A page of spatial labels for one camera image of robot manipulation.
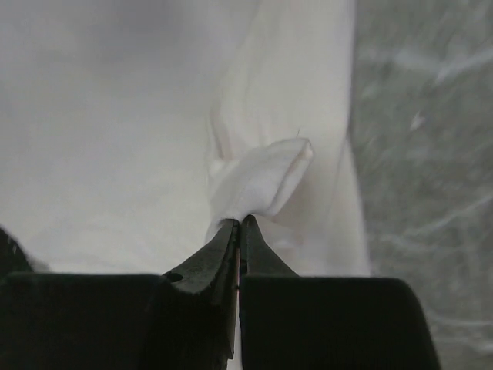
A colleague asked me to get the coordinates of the cream white t-shirt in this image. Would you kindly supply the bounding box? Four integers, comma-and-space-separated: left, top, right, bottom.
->
0, 0, 371, 370

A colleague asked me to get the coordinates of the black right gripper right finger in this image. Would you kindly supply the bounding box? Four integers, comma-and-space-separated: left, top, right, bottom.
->
239, 216, 441, 369

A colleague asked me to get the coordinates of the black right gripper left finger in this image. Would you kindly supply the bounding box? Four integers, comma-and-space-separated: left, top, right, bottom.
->
1, 220, 240, 369

